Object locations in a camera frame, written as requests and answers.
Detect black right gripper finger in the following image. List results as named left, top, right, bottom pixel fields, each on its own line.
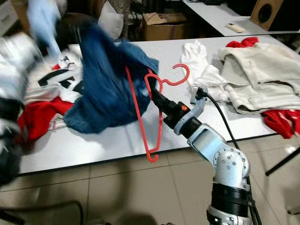
left=148, top=88, right=170, bottom=115
left=153, top=87, right=176, bottom=109

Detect red wire clothes hanger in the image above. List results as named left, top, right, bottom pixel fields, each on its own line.
left=124, top=63, right=191, bottom=164

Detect white thin garment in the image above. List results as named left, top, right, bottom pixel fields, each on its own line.
left=180, top=40, right=233, bottom=103

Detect blue denim jeans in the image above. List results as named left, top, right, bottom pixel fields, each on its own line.
left=63, top=22, right=161, bottom=135

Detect white pillow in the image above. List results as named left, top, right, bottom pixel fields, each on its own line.
left=98, top=1, right=125, bottom=40

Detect open brown cardboard box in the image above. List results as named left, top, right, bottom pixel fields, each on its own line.
left=141, top=12, right=189, bottom=41

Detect white drawer unit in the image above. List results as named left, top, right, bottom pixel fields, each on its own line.
left=0, top=0, right=14, bottom=36

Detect cream jacket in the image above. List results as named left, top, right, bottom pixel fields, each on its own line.
left=217, top=42, right=300, bottom=115

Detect white desk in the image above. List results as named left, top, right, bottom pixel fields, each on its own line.
left=183, top=0, right=300, bottom=36

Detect cream remote control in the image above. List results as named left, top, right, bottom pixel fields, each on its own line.
left=225, top=22, right=247, bottom=34

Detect red garment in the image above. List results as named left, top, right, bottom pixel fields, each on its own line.
left=225, top=36, right=300, bottom=139

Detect black tripod leg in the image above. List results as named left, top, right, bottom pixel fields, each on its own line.
left=265, top=144, right=300, bottom=177

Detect wooden loudspeaker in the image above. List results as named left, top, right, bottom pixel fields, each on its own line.
left=249, top=0, right=287, bottom=31

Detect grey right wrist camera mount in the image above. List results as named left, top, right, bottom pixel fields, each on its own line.
left=176, top=88, right=210, bottom=136

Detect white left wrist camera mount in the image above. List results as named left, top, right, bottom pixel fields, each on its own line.
left=27, top=0, right=62, bottom=58

